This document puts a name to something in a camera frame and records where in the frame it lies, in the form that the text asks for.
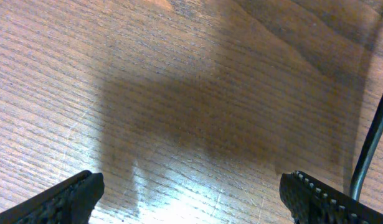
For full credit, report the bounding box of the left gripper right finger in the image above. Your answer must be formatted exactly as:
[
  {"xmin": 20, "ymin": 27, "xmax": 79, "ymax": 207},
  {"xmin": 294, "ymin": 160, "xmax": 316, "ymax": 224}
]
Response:
[{"xmin": 279, "ymin": 170, "xmax": 383, "ymax": 224}]

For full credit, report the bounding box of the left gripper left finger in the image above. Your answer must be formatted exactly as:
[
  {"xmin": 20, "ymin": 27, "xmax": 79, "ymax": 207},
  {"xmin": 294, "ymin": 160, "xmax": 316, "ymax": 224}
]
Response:
[{"xmin": 0, "ymin": 170, "xmax": 105, "ymax": 224}]

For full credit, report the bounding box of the long black cable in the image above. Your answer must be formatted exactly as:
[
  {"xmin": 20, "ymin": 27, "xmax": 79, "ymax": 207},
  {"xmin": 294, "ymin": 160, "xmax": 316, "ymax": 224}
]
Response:
[{"xmin": 349, "ymin": 76, "xmax": 383, "ymax": 202}]

